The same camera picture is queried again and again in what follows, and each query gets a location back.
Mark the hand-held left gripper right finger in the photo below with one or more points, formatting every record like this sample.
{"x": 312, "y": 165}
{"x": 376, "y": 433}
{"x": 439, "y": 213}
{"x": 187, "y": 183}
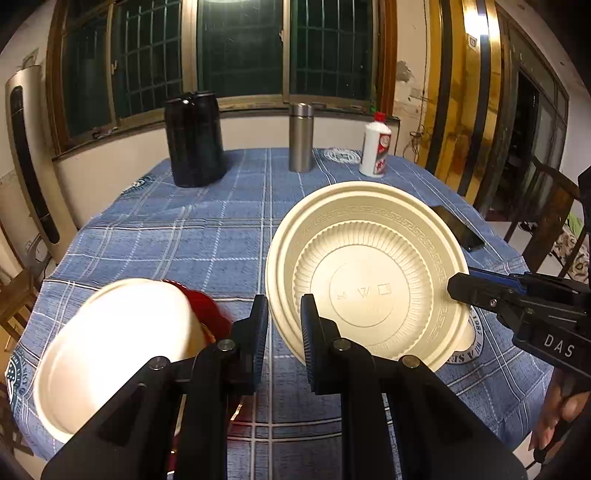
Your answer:
{"x": 307, "y": 332}

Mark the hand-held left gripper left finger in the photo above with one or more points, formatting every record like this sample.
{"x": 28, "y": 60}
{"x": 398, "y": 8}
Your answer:
{"x": 260, "y": 323}

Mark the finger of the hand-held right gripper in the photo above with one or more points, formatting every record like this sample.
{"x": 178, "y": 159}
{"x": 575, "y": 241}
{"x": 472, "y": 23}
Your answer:
{"x": 480, "y": 293}

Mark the large cream bowl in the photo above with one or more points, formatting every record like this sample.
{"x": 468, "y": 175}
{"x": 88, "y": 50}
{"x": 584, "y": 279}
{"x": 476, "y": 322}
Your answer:
{"x": 369, "y": 258}
{"x": 115, "y": 332}

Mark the person's right hand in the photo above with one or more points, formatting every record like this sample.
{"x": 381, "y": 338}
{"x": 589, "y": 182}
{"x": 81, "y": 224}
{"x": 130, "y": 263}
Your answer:
{"x": 551, "y": 408}

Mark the red plate with gold rim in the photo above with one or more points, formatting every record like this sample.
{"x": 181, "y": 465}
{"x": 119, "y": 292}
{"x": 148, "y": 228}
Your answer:
{"x": 212, "y": 314}

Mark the black smartphone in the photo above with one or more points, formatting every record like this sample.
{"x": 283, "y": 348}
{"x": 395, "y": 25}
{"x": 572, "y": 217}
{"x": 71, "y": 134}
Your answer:
{"x": 459, "y": 228}

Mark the floral cushion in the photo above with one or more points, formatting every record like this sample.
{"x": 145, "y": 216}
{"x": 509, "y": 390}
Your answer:
{"x": 575, "y": 254}

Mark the blue plaid tablecloth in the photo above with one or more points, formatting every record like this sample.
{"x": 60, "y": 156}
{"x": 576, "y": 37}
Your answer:
{"x": 184, "y": 230}

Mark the dark wooden chair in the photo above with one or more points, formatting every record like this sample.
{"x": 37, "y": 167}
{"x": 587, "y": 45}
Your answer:
{"x": 18, "y": 304}
{"x": 554, "y": 194}

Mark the dark glass door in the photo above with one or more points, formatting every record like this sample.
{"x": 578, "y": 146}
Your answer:
{"x": 526, "y": 138}

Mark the white bottle with red label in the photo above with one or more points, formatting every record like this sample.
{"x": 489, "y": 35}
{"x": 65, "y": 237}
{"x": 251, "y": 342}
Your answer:
{"x": 375, "y": 147}

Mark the steel thermos flask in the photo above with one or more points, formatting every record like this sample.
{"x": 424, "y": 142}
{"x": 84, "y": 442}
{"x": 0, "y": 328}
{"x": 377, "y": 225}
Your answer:
{"x": 301, "y": 138}

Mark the black cylindrical canister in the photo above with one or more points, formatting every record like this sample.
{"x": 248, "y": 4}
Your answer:
{"x": 196, "y": 138}

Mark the standing air conditioner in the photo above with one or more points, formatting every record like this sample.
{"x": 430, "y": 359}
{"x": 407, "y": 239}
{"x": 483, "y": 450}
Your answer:
{"x": 34, "y": 175}

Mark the golden door frame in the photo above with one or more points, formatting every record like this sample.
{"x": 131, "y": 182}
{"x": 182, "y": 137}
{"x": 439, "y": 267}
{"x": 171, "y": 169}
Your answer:
{"x": 466, "y": 92}

